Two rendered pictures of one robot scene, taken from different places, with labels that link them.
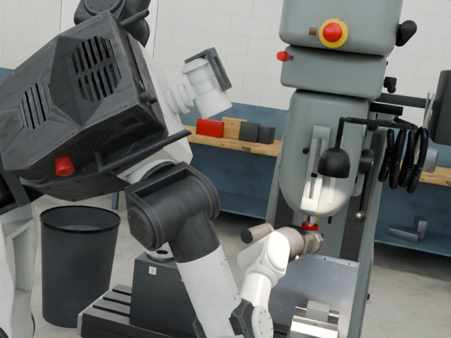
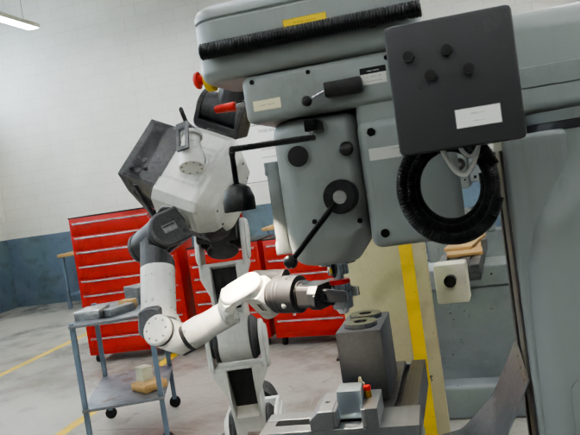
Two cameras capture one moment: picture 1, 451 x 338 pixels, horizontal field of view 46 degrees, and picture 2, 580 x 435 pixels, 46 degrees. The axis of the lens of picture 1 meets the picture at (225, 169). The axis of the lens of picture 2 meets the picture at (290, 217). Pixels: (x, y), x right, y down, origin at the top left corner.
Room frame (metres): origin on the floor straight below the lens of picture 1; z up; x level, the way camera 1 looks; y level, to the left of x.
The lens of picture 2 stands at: (1.31, -1.78, 1.50)
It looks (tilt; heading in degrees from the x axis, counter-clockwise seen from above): 3 degrees down; 90
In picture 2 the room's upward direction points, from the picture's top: 8 degrees counter-clockwise
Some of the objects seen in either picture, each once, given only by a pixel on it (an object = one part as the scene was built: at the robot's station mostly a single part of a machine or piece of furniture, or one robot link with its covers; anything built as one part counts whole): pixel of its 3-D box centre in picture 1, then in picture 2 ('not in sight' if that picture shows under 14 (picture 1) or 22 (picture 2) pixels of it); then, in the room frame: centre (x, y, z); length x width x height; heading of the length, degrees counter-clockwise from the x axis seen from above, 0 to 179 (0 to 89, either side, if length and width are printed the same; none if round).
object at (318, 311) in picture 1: (316, 315); (351, 400); (1.38, -0.31, 1.01); 0.06 x 0.05 x 0.06; 78
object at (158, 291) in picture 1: (174, 287); (367, 352); (1.46, 0.11, 1.00); 0.22 x 0.12 x 0.20; 75
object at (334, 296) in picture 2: not in sight; (333, 296); (1.38, -0.27, 1.24); 0.06 x 0.02 x 0.03; 146
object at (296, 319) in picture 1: (313, 331); (327, 410); (1.33, -0.29, 0.99); 0.12 x 0.06 x 0.04; 78
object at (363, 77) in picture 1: (337, 72); (331, 92); (1.44, -0.26, 1.68); 0.34 x 0.24 x 0.10; 166
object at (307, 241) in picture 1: (292, 243); (307, 294); (1.32, -0.20, 1.23); 0.13 x 0.12 x 0.10; 56
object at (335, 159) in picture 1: (335, 161); (238, 197); (1.20, -0.25, 1.48); 0.07 x 0.07 x 0.06
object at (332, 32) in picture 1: (332, 32); (200, 79); (1.15, -0.19, 1.76); 0.04 x 0.03 x 0.04; 76
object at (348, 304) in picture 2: not in sight; (341, 295); (1.40, -0.25, 1.23); 0.05 x 0.05 x 0.06
